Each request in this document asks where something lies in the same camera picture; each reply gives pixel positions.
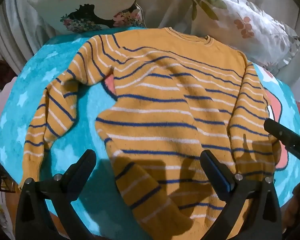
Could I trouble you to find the floral branch print pillow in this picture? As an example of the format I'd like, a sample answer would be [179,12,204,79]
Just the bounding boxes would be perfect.
[27,0,147,34]

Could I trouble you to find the blue printed blanket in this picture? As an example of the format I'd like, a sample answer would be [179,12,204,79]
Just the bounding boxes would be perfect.
[0,26,300,240]

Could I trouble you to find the dark wooden chair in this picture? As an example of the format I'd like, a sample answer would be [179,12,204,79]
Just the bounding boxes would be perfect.
[0,156,16,194]

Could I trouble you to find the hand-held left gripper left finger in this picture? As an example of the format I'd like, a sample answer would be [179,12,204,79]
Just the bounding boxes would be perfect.
[15,149,97,240]

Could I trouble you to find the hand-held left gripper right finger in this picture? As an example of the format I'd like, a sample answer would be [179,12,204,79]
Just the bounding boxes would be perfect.
[199,149,283,240]

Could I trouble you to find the dark red cloth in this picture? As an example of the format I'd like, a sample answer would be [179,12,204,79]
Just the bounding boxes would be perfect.
[0,60,17,89]

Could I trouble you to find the yellow striped sweater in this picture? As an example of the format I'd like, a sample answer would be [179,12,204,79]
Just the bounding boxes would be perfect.
[19,27,283,239]

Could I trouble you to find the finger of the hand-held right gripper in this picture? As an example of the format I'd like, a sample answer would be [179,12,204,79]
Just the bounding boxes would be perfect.
[263,118,294,153]

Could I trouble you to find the leaf print pillow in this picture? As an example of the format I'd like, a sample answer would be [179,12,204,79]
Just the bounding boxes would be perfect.
[187,0,300,77]

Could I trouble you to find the beige curtain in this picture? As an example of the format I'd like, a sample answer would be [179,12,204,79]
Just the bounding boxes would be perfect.
[0,0,198,64]

